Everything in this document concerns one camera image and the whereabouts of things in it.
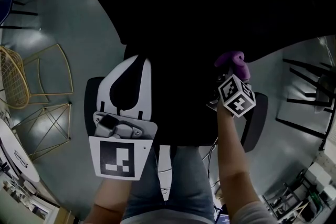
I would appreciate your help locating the white table black legs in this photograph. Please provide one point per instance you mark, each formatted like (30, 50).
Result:
(302, 100)

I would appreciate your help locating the purple cloth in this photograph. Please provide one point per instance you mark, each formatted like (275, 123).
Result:
(241, 65)

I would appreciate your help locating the white round table gold base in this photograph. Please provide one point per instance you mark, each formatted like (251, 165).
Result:
(10, 144)

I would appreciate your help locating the black smartphone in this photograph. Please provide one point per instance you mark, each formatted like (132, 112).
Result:
(223, 219)

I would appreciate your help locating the black metal rack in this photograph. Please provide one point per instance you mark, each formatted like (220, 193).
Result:
(288, 199)

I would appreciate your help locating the black office chair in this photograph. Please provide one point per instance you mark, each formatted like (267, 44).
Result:
(197, 8)

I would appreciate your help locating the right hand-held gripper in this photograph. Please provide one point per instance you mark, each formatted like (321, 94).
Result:
(236, 102)

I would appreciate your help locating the grey stool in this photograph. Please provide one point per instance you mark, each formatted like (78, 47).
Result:
(325, 91)

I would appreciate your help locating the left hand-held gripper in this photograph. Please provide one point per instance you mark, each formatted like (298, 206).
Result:
(118, 157)

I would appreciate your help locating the person's left forearm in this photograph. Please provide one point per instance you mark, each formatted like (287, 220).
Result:
(110, 196)

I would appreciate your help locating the person's grey shirt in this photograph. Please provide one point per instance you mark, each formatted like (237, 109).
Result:
(252, 215)

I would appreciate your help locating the black eyeglasses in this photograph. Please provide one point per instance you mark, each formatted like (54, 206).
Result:
(21, 162)

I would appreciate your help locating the person's right forearm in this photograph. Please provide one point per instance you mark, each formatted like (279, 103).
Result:
(233, 165)

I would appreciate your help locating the person's blue jeans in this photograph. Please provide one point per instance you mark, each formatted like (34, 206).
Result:
(189, 186)

